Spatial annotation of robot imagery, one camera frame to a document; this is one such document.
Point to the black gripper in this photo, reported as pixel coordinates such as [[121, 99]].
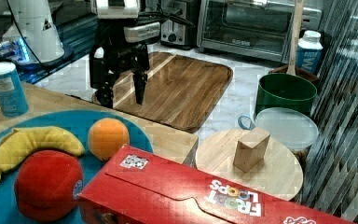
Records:
[[119, 46]]

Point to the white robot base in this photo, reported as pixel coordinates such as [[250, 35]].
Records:
[[34, 35]]

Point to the plush orange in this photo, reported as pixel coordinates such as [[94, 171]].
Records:
[[106, 136]]

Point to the wooden serving tray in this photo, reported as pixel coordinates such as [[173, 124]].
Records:
[[181, 92]]

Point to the black slot toaster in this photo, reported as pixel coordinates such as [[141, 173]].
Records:
[[177, 35]]

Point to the red Froot Loops box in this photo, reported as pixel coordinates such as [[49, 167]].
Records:
[[137, 187]]

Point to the blue shaker bottle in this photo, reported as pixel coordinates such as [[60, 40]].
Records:
[[13, 102]]

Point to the plush yellow banana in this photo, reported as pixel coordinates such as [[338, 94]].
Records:
[[22, 142]]

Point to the plush red apple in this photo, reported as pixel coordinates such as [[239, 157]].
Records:
[[47, 185]]

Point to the canister with wooden lid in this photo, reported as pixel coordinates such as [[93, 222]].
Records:
[[276, 172]]

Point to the stainless toaster oven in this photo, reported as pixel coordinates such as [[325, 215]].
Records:
[[252, 28]]

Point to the green mug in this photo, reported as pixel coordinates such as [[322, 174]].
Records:
[[286, 91]]

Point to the blue round plate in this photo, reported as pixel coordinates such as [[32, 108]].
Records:
[[78, 122]]

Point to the clear lidded plastic container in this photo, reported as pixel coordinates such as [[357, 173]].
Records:
[[293, 129]]

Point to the white capped blue bottle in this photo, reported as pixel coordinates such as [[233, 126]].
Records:
[[309, 51]]

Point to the wooden spoon handle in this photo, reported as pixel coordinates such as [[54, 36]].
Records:
[[296, 27]]

